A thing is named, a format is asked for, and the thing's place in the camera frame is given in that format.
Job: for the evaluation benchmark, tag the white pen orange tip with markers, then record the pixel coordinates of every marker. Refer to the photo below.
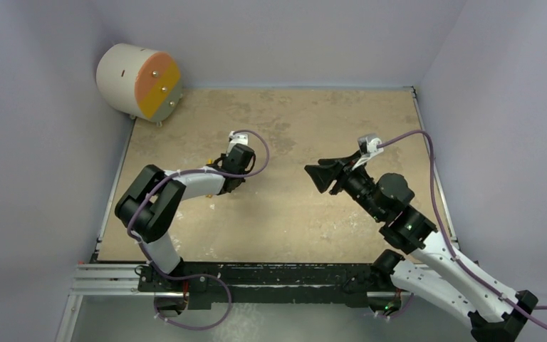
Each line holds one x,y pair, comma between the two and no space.
215,163

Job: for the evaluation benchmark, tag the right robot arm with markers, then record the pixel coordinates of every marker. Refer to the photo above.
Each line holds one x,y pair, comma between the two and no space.
420,260

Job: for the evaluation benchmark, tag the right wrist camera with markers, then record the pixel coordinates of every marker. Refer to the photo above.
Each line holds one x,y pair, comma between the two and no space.
370,146

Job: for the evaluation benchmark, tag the round cabinet with coloured drawers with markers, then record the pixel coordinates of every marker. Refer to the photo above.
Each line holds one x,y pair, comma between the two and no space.
141,82

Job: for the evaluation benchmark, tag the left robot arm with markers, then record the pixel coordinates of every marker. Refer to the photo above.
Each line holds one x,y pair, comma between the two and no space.
150,203

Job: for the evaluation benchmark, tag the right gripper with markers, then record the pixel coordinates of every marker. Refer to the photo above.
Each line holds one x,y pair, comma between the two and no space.
341,174

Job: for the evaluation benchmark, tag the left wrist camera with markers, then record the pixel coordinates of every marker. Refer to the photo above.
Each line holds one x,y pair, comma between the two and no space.
236,138

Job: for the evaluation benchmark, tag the black base frame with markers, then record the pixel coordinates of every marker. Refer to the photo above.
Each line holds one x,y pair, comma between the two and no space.
206,283

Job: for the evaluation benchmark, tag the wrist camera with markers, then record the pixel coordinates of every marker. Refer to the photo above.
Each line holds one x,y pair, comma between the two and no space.
236,138
370,146

